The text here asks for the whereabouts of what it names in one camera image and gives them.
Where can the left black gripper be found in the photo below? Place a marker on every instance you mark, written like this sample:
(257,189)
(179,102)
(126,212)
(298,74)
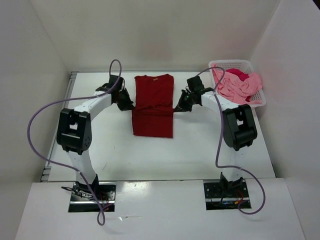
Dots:
(128,104)

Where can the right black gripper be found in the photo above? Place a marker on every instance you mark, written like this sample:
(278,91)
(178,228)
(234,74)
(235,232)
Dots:
(182,106)

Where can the dark red t-shirt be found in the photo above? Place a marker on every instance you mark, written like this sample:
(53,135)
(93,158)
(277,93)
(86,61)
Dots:
(153,113)

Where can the light pink t-shirt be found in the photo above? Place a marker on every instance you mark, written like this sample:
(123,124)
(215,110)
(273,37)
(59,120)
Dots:
(237,86)

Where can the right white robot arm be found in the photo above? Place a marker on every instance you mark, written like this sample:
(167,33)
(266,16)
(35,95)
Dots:
(238,131)

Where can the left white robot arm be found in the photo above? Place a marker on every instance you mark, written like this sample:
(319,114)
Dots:
(74,133)

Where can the magenta t-shirt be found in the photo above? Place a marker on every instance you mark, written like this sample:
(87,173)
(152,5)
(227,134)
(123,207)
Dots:
(235,87)

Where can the white plastic basket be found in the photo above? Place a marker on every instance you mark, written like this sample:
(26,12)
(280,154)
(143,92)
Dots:
(252,100)

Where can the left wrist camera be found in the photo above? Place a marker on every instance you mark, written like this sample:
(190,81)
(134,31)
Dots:
(115,84)

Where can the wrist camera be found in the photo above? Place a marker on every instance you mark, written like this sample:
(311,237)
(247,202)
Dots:
(115,84)
(195,86)

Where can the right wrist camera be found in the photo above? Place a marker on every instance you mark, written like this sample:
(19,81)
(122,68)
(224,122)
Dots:
(195,86)

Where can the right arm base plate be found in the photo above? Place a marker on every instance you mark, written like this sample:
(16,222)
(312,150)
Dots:
(215,199)

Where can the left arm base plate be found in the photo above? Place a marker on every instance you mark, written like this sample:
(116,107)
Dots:
(82,200)

